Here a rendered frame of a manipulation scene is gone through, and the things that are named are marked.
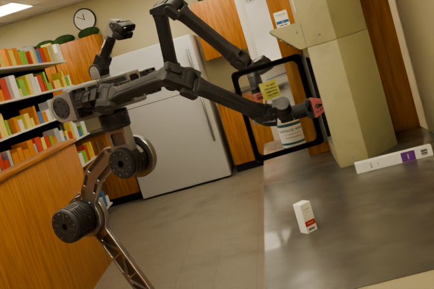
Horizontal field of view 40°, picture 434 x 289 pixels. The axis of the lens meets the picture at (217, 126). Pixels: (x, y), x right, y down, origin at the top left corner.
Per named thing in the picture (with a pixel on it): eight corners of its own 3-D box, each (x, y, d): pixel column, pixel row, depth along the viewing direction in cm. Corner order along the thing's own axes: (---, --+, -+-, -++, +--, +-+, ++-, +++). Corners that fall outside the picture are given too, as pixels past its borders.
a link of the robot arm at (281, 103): (265, 108, 242) (263, 126, 239) (259, 93, 233) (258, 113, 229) (294, 106, 239) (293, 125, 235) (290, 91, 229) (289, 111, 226)
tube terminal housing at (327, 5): (388, 137, 254) (341, -41, 245) (406, 150, 222) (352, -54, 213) (330, 152, 256) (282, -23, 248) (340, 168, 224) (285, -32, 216)
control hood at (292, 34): (301, 46, 251) (295, 24, 250) (307, 48, 219) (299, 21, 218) (275, 54, 252) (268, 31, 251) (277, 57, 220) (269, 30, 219)
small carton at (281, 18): (289, 24, 232) (285, 9, 232) (290, 24, 227) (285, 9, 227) (277, 28, 233) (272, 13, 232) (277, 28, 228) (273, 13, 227)
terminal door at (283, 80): (324, 142, 255) (299, 52, 250) (256, 163, 255) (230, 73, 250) (324, 142, 255) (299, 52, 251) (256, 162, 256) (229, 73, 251)
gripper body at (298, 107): (307, 99, 240) (289, 104, 241) (309, 101, 230) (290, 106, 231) (311, 114, 240) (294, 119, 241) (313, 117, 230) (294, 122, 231)
